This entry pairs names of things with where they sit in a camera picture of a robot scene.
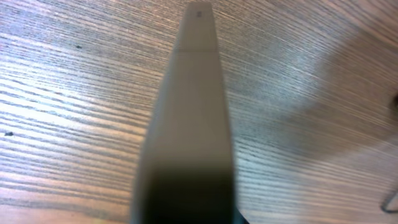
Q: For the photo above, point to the smartphone with teal screen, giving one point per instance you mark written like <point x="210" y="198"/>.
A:
<point x="186" y="170"/>

